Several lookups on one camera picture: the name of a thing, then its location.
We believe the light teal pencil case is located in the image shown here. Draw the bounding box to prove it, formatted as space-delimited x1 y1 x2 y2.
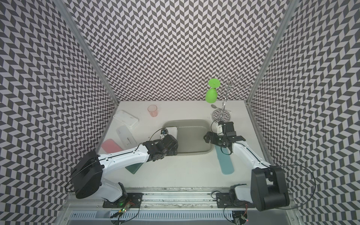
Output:
215 145 234 175

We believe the grey plastic storage box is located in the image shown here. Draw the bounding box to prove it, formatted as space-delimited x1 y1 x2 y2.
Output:
163 120 213 156

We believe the dark green pencil case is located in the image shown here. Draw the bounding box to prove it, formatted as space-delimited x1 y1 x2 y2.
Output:
126 163 143 174

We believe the pink pencil case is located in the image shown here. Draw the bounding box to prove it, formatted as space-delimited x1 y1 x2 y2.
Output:
101 139 123 154

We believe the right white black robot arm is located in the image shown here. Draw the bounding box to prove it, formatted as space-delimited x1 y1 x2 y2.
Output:
203 122 290 212

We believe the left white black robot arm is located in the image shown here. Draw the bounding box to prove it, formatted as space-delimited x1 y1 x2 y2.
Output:
70 135 179 203

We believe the translucent white pencil case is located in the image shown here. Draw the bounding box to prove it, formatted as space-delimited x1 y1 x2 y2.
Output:
116 126 138 150

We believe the metal spoon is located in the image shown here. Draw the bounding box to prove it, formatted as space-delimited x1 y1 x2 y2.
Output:
211 104 231 113

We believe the pink transparent cup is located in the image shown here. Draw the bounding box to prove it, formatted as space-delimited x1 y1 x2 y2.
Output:
148 105 158 117

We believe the green plastic wine glass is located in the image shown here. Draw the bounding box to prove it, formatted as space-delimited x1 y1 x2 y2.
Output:
205 78 221 104

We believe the chrome wire cup rack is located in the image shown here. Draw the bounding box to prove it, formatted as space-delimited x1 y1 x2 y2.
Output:
209 79 235 123

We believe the aluminium front rail frame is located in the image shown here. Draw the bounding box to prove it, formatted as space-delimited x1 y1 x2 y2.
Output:
55 188 304 225

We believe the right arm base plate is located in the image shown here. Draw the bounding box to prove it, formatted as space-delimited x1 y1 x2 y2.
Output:
215 192 255 209

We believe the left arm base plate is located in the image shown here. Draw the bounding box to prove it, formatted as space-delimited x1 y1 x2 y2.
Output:
102 193 143 209

